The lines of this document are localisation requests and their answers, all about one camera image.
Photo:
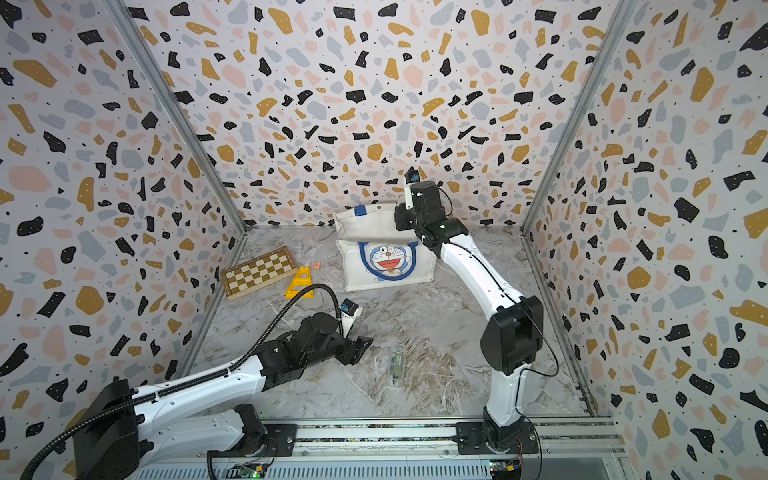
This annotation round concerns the green label compass case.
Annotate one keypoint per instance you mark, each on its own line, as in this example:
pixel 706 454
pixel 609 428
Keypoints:
pixel 397 364

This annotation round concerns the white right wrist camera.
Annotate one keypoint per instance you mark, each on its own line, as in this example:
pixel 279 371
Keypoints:
pixel 411 177

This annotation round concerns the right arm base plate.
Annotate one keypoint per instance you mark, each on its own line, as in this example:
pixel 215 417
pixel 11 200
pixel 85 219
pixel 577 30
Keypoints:
pixel 485 438

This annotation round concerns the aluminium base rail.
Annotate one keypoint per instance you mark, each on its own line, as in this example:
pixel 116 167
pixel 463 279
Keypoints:
pixel 412 448

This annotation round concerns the white Doraemon canvas bag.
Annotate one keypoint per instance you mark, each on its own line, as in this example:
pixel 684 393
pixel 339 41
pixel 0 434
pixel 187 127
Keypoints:
pixel 375 254

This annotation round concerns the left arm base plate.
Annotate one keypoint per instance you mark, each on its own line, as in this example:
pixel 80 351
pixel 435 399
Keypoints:
pixel 271 441

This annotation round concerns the yellow plastic triangular stand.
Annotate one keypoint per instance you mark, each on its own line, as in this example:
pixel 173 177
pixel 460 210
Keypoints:
pixel 301 280

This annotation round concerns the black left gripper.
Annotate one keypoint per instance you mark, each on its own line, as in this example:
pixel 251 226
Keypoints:
pixel 355 349

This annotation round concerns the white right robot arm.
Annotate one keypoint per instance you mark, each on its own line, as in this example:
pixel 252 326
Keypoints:
pixel 513 334

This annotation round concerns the wooden folding chess board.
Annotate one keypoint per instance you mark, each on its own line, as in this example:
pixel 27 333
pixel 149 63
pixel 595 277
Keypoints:
pixel 258 273

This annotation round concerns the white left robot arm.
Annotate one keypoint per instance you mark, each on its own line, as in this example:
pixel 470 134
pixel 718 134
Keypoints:
pixel 205 412

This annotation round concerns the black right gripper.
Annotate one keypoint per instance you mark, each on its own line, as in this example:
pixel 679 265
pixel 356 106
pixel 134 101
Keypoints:
pixel 401 223

